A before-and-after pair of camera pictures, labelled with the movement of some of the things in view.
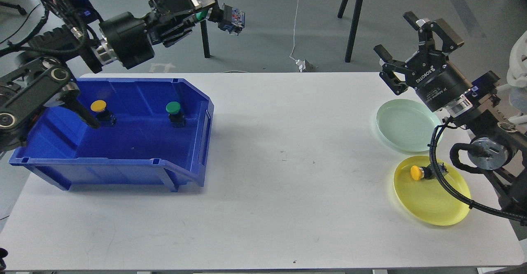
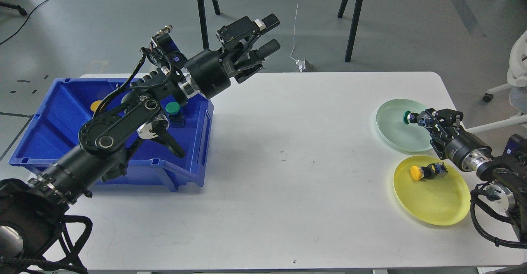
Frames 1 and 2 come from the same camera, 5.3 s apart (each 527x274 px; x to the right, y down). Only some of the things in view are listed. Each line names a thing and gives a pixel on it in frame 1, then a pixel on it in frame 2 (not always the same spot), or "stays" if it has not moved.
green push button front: [229, 19] -> [405, 117]
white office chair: [516, 76] stays
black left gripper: [129, 39] -> [211, 73]
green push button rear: [177, 119] stays
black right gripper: [437, 80] -> [465, 150]
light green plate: [407, 124] stays
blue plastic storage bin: [152, 130] stays
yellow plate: [428, 200] stays
